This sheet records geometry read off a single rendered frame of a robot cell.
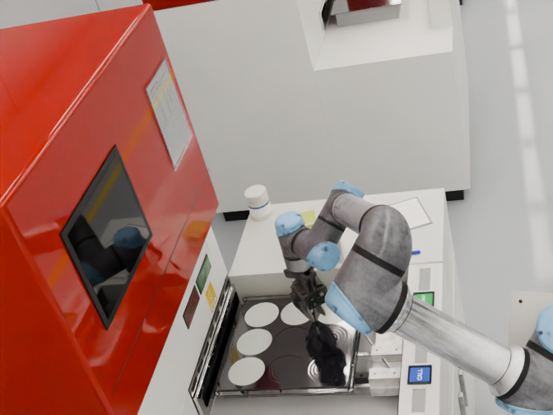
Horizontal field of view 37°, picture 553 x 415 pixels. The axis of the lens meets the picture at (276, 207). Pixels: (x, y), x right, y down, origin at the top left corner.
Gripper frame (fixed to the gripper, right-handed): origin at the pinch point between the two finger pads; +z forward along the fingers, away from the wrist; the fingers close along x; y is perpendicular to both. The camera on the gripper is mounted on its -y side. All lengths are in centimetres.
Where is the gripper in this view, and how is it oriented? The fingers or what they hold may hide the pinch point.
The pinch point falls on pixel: (313, 315)
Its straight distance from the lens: 230.4
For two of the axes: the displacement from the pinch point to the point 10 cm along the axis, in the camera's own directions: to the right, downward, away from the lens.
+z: 2.4, 8.0, 5.5
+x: 8.8, -4.2, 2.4
